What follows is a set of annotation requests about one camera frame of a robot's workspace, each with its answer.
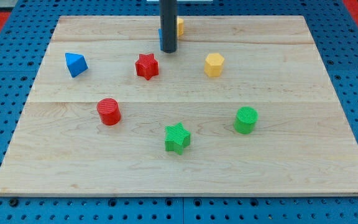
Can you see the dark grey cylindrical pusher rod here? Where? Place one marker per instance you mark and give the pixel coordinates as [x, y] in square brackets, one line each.
[168, 25]

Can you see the blue cube block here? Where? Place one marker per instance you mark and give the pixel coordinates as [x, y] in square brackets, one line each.
[160, 39]

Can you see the yellow hexagon block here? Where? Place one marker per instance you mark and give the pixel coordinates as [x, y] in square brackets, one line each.
[213, 65]

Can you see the yellow block behind rod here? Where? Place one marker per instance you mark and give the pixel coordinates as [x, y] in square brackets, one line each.
[180, 26]

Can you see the red star block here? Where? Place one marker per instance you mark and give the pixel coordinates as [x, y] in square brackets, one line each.
[147, 66]

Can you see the blue triangular block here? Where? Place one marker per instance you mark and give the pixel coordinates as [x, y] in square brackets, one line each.
[76, 64]

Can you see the red cylinder block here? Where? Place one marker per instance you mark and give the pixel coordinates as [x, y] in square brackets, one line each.
[108, 110]

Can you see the light wooden board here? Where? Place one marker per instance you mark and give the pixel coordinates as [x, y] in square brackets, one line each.
[301, 145]

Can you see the green star block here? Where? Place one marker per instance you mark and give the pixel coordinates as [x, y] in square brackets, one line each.
[177, 138]

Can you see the green cylinder block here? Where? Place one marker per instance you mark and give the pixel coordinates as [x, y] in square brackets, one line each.
[246, 118]

